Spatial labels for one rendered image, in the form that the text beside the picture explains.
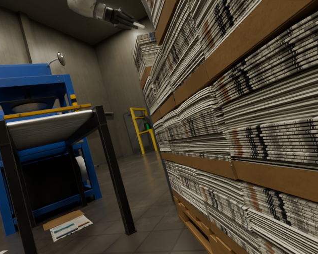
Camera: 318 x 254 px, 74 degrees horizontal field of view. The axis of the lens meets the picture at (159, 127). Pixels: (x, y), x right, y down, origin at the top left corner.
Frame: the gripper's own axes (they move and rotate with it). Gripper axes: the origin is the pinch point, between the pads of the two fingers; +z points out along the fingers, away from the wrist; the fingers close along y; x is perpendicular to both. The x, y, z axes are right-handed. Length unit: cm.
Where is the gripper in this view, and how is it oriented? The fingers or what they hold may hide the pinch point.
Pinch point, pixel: (139, 25)
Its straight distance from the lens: 141.7
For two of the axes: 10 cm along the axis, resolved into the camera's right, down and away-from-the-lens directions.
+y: -2.9, 9.6, 0.6
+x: 1.6, 1.1, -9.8
